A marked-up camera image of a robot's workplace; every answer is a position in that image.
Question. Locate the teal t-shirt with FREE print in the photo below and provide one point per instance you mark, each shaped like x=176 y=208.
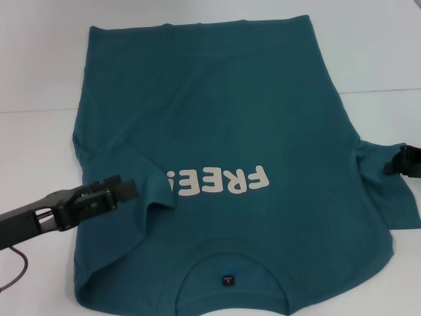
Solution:
x=230 y=115

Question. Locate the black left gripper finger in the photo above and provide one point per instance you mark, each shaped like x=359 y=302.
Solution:
x=108 y=181
x=126 y=191

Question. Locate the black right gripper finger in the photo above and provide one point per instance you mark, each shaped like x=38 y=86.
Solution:
x=392 y=167

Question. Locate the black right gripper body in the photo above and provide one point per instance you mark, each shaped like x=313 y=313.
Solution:
x=411 y=163

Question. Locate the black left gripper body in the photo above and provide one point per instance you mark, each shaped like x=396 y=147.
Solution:
x=59 y=210

